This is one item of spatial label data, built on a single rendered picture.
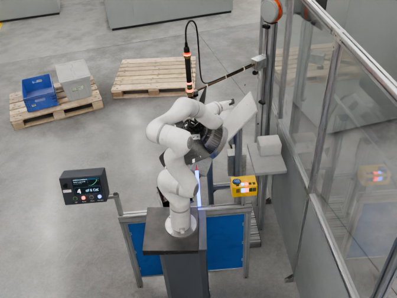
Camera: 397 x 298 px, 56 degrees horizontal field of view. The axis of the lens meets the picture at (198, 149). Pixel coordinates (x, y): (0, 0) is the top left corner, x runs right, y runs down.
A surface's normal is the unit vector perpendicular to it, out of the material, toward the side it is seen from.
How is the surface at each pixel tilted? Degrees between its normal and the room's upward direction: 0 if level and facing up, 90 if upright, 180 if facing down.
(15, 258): 0
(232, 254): 90
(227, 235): 90
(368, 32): 90
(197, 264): 90
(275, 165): 0
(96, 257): 0
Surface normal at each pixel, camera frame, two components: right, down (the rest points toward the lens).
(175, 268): 0.00, 0.62
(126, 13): 0.27, 0.58
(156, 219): 0.00, -0.75
